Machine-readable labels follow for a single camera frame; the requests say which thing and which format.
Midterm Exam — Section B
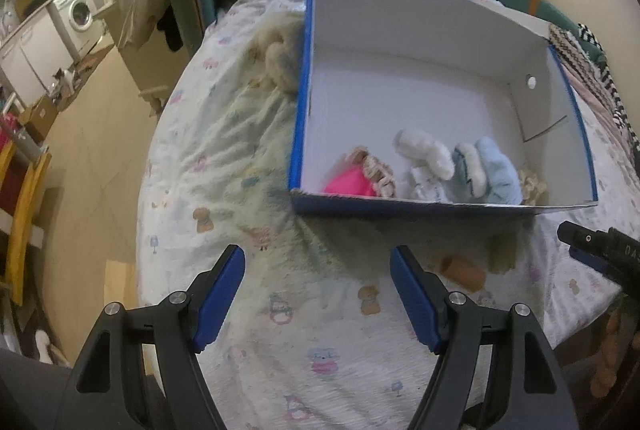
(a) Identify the pink floral sock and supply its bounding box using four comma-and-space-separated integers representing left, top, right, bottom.
322, 147, 398, 199

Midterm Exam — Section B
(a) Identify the yellow chair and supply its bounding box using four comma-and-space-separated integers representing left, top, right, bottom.
0, 145, 53, 305

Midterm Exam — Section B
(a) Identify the white fluffy sock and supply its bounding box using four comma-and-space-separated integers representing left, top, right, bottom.
392, 127, 456, 181

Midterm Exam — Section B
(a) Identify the white floor cabinet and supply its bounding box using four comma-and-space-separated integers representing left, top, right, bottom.
0, 12, 76, 98

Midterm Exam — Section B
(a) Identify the black and white striped cloth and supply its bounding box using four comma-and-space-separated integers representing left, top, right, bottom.
577, 24, 640, 151

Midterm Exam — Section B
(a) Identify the blue and white cardboard box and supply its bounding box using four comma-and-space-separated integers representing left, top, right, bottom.
287, 0, 599, 217

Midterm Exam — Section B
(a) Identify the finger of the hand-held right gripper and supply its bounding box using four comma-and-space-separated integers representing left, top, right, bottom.
557, 221, 640, 283

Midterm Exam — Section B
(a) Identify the white washing machine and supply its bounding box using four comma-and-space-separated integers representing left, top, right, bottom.
50, 0, 103, 33

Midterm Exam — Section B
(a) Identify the brown cardboard box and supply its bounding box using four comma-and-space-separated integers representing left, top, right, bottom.
20, 97, 58, 143

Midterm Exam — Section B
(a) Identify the knitted patterned blanket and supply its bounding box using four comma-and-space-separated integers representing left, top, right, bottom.
547, 22, 616, 111

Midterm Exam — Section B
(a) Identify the cream ruffled sock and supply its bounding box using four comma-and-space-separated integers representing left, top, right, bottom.
517, 165, 551, 205

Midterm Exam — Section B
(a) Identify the beige bed frame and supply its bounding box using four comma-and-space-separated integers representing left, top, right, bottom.
117, 30, 173, 115

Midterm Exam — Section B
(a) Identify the beige fluffy sock on bed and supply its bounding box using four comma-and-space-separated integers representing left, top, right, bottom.
252, 20, 306, 95

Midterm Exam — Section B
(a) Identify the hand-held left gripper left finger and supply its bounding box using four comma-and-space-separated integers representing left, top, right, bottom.
65, 244, 247, 430

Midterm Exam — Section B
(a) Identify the light blue fluffy sock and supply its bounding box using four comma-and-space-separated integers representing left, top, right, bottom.
475, 137, 523, 205

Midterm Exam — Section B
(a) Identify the grey-blue sock with fluffy trim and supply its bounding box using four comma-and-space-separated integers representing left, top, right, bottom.
452, 142, 488, 203

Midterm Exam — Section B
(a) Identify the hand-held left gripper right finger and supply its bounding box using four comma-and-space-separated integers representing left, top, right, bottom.
389, 245, 571, 430

